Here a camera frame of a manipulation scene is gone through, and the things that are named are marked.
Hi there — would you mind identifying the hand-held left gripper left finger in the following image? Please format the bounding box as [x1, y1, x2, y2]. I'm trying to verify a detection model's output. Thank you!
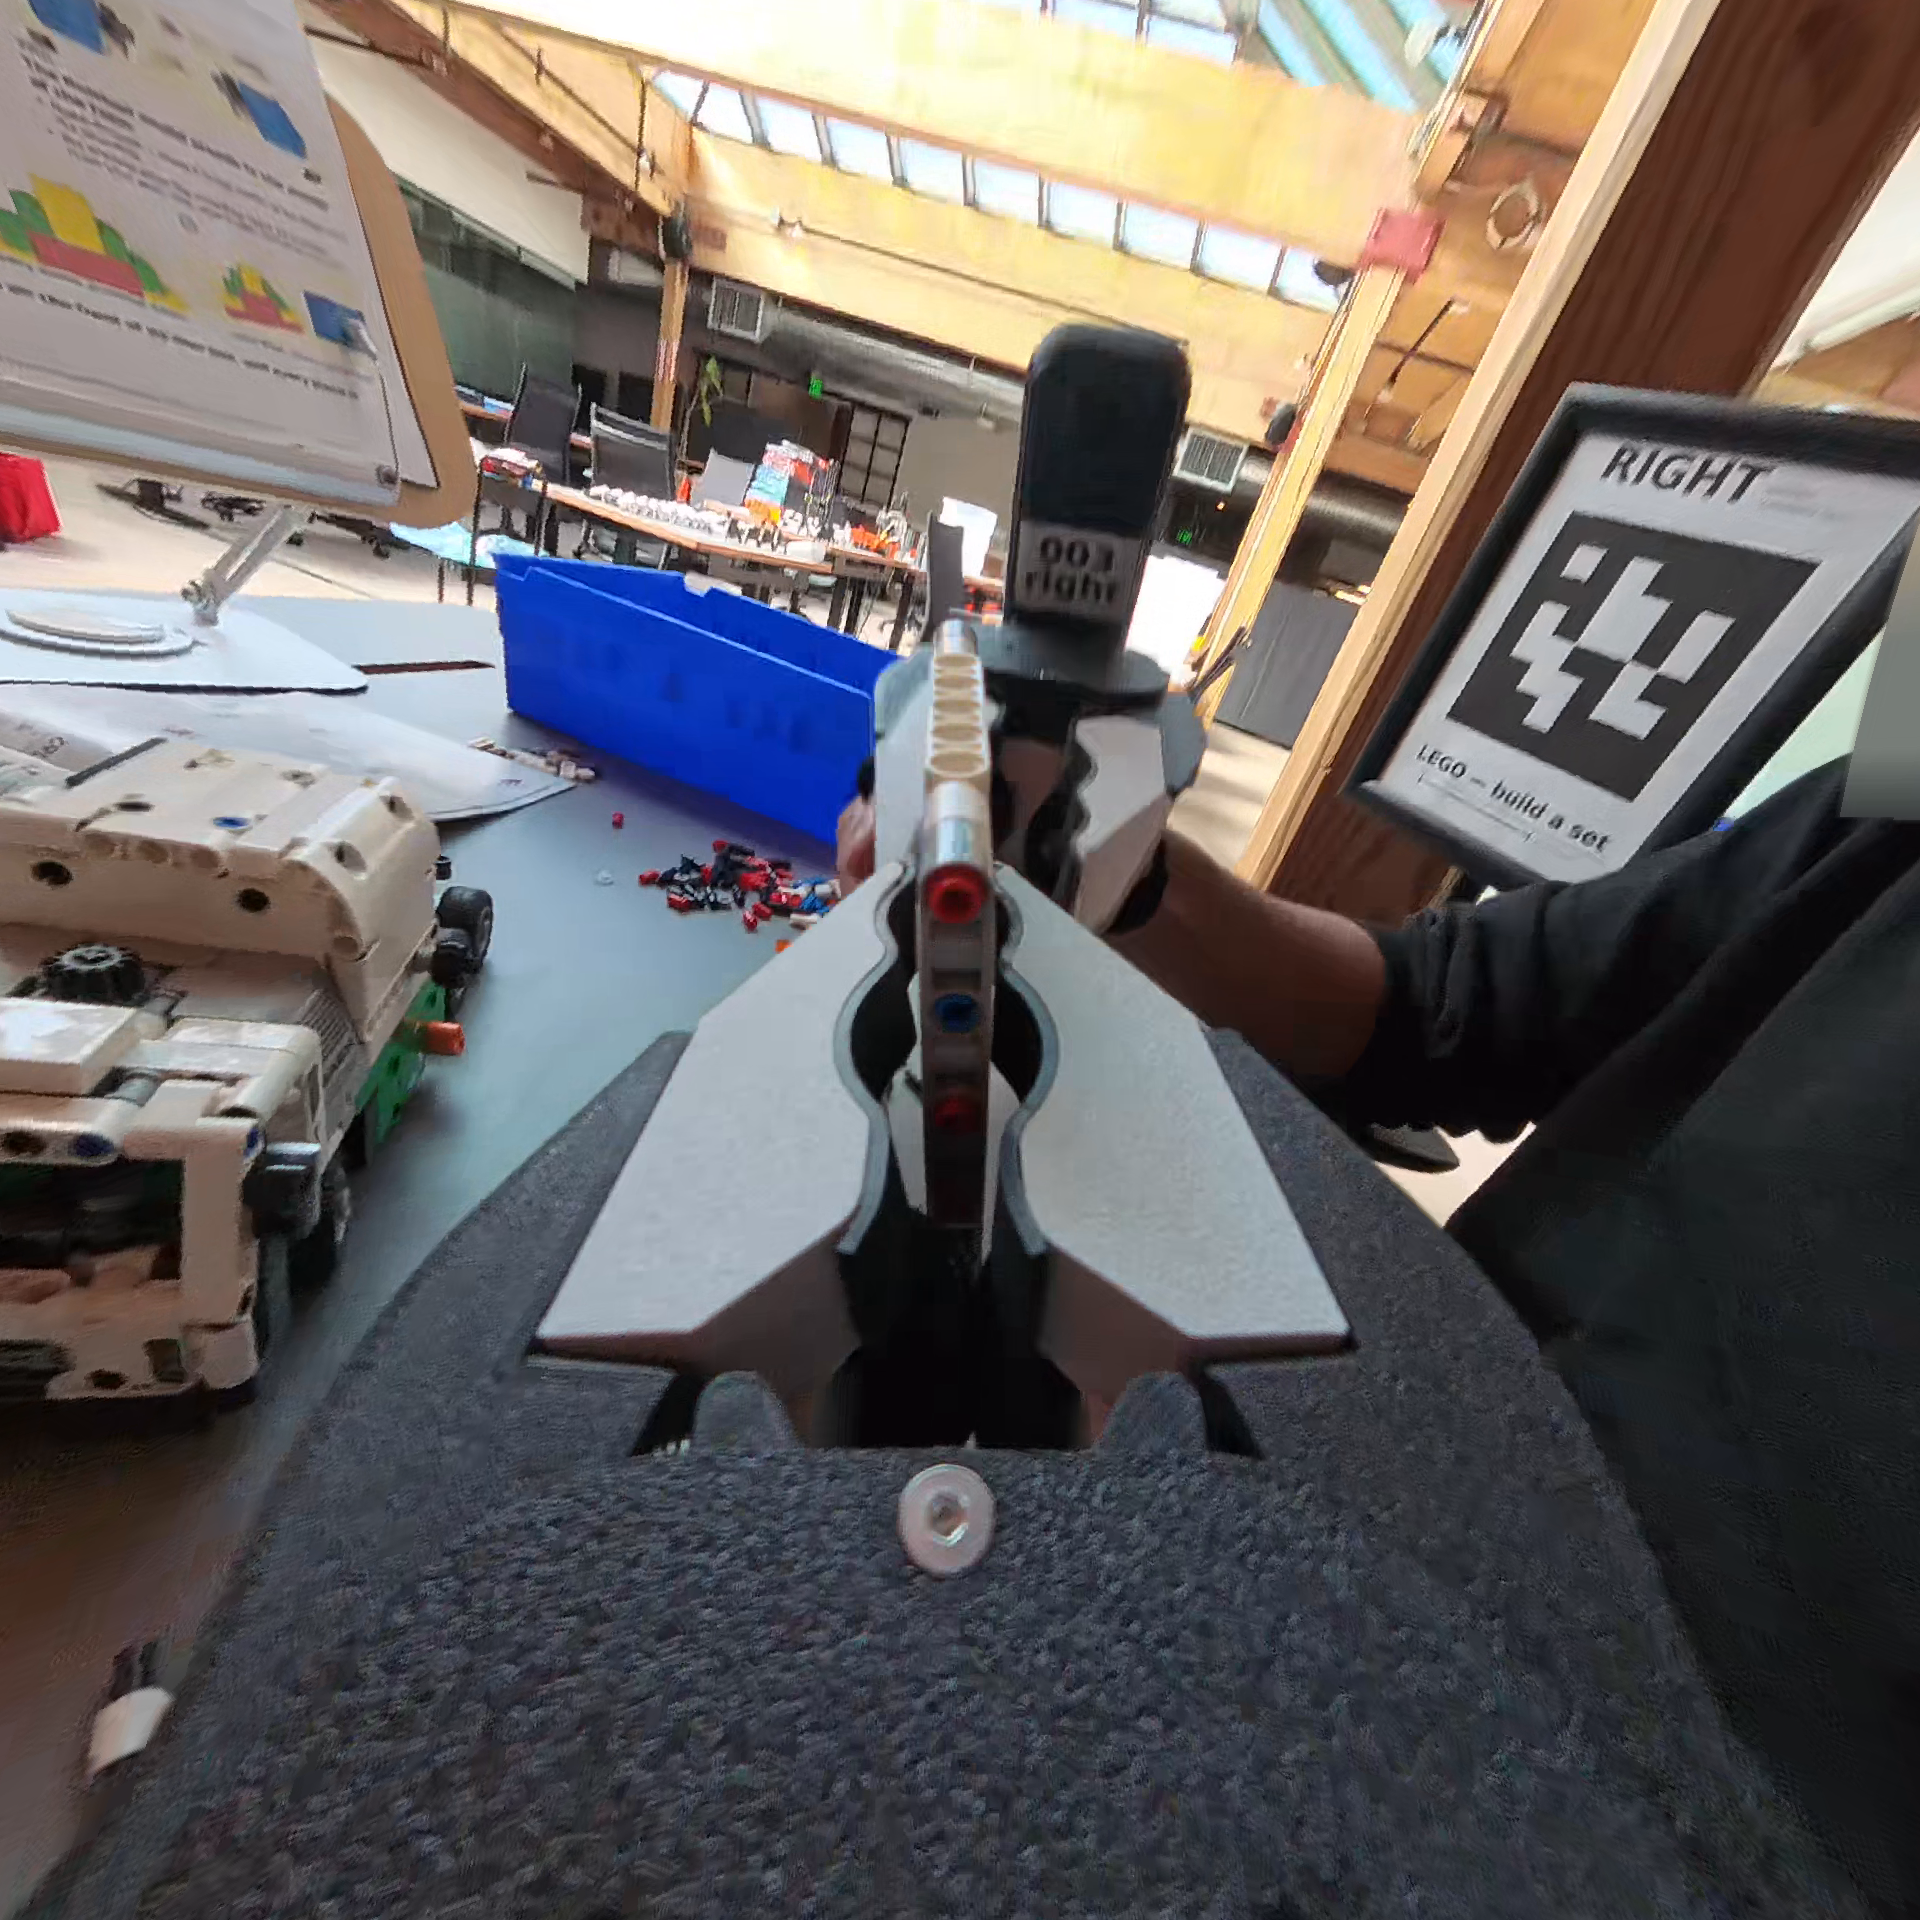
[532, 867, 923, 1450]

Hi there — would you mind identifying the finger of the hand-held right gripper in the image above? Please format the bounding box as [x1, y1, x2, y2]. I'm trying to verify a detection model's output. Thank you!
[989, 723, 1085, 906]
[1070, 714, 1176, 939]

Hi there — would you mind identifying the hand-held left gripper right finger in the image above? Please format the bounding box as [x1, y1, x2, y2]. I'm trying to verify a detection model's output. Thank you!
[989, 870, 1355, 1450]

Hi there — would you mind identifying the tan LEGO Technic beam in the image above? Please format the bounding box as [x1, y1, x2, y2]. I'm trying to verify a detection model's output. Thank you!
[869, 614, 1007, 1293]

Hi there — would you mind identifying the person's right forearm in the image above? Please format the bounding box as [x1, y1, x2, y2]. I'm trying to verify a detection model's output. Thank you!
[1342, 756, 1920, 1146]

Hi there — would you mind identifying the pile of small lego pins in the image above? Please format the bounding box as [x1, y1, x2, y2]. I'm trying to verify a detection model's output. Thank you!
[635, 840, 846, 936]

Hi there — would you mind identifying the white lego truck model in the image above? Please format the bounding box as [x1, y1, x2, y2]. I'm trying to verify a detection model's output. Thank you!
[0, 734, 497, 1408]

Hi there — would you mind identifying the thin white lego beam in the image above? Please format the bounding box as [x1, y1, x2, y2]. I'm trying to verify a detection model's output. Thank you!
[85, 1686, 178, 1783]

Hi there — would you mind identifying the person's right hand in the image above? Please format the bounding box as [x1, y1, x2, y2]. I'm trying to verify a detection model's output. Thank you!
[1151, 829, 1391, 1086]

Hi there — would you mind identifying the blue plastic bin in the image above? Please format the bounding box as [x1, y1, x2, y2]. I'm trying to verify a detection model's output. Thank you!
[492, 552, 899, 842]

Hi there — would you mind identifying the cluttered wooden work table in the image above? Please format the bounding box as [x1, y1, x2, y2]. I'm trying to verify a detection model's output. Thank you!
[541, 477, 1009, 611]

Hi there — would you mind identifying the black office chair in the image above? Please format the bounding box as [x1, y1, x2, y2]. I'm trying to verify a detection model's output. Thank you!
[587, 402, 680, 500]
[506, 365, 583, 486]

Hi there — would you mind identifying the black framed marker sign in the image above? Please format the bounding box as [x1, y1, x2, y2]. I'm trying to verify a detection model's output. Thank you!
[1338, 382, 1920, 891]

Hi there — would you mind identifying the paper building booklet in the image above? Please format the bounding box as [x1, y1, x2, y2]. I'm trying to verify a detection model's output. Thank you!
[0, 683, 580, 824]

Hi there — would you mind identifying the person's body in black clothing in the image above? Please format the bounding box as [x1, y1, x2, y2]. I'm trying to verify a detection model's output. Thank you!
[1445, 811, 1920, 1920]

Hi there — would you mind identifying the white document stand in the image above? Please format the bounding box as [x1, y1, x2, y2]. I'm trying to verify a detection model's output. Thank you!
[0, 374, 414, 702]

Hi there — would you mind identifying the printed instruction sheet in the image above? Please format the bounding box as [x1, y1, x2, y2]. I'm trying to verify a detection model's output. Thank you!
[0, 0, 410, 504]

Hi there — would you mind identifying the wooden post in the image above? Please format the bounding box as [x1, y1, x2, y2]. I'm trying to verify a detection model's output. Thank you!
[1235, 0, 1920, 925]

